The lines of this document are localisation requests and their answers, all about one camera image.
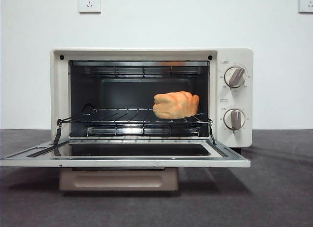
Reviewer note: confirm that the cream Toshiba toaster oven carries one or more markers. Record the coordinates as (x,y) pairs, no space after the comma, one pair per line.
(247,99)

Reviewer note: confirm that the white wall socket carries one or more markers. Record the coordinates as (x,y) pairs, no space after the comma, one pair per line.
(89,4)
(306,3)

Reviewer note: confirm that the oven temperature knob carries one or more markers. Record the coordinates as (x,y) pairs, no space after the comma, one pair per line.
(235,76)

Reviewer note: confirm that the orange bread loaf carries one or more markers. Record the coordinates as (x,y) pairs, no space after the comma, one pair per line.
(176,104)

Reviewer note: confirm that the oven timer knob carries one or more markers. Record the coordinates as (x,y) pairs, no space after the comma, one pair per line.
(234,119)

